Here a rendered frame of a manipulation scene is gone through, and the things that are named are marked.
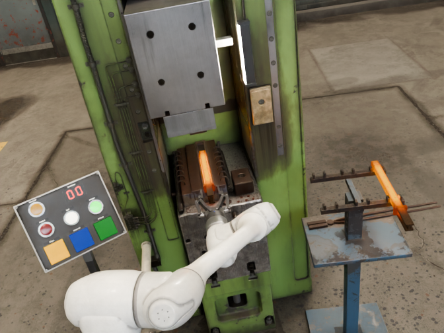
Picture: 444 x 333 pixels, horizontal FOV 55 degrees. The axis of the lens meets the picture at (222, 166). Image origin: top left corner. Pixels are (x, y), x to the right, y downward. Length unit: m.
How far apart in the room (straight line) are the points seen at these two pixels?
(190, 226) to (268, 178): 0.45
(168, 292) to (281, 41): 1.17
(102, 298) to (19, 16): 7.52
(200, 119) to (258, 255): 0.75
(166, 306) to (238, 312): 1.49
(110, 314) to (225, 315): 1.44
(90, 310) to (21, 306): 2.14
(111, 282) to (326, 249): 1.07
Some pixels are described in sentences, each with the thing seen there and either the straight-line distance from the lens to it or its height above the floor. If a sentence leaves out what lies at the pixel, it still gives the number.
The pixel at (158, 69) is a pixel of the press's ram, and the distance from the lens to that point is 1.64.
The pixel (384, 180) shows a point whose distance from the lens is 1.83.
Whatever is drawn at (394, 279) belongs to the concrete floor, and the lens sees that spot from 2.83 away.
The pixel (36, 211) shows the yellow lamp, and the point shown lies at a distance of 1.79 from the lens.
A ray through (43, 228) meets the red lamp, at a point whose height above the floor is 1.10.
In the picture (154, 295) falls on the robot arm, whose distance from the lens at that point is 1.01.
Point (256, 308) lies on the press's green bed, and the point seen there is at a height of 0.16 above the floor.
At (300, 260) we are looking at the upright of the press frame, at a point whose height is 0.27.
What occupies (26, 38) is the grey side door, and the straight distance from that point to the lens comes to 8.44.
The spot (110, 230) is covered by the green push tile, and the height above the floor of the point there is 0.99.
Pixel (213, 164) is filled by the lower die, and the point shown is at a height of 0.99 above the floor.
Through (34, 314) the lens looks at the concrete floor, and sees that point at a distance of 3.12.
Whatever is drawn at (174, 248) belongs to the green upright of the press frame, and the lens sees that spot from 2.29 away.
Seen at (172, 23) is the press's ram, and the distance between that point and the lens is 1.60.
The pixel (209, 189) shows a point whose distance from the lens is 1.84.
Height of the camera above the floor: 2.08
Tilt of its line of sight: 33 degrees down
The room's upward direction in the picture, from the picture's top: 10 degrees counter-clockwise
